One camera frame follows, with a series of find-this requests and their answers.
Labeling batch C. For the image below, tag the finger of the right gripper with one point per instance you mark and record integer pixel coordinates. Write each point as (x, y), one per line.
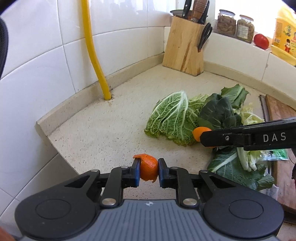
(234, 136)

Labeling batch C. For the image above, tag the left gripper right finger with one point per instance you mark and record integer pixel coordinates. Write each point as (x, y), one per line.
(191, 189)

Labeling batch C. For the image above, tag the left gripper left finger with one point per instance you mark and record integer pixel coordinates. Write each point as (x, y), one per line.
(116, 181)

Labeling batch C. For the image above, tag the orange peel piece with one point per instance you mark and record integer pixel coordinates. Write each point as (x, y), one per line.
(149, 167)
(198, 131)

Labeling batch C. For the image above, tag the black kitchen scissors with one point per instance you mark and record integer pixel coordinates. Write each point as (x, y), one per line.
(204, 36)

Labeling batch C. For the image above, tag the person's left hand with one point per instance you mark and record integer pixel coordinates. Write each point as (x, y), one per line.
(4, 236)

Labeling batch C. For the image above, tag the green printed plastic packet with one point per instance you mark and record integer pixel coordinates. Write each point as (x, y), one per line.
(275, 155)

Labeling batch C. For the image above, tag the large green leaf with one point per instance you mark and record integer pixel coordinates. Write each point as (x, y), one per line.
(241, 167)

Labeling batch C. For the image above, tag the pale cabbage leaf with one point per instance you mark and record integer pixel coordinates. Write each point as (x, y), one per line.
(247, 115)

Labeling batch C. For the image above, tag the dark green leaf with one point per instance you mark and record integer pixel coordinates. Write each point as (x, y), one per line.
(236, 95)

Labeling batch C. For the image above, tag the napa cabbage leaf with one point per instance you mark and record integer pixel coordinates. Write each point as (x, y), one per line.
(175, 117)

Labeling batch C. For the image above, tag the yellow food package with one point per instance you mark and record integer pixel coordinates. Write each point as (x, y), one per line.
(283, 44)

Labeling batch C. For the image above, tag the wooden knife block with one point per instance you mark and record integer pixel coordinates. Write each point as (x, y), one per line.
(181, 51)

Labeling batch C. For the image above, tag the red tomato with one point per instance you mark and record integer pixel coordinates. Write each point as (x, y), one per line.
(261, 41)

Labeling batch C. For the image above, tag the glass jar with label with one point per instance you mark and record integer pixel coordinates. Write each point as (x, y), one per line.
(245, 29)

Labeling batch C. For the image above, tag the glass jar of pasta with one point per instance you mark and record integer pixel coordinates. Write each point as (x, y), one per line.
(226, 24)

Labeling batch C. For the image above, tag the metal bowl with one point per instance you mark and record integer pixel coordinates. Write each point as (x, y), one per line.
(177, 12)

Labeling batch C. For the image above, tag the black handled knife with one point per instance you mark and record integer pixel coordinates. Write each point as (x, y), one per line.
(186, 9)

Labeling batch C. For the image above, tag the ribbed wooden handle knife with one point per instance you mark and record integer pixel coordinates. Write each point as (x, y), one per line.
(198, 9)

